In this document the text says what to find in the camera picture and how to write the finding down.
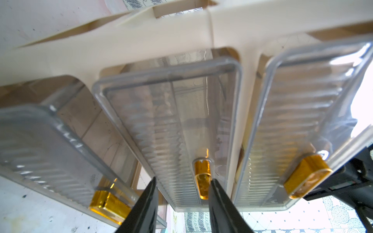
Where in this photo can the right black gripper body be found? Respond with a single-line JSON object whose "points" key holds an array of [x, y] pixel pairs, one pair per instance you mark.
{"points": [[353, 185]]}

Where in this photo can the grey drawer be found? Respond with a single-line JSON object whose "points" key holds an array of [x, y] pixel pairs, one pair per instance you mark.
{"points": [[311, 99], [58, 141], [172, 116]]}

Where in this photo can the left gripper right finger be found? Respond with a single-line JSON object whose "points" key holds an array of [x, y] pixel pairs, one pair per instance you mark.
{"points": [[224, 217]]}

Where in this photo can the beige drawer organizer cabinet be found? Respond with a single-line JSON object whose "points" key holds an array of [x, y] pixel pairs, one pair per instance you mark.
{"points": [[83, 52]]}

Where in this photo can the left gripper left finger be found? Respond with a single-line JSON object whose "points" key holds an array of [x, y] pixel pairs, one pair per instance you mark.
{"points": [[143, 216]]}

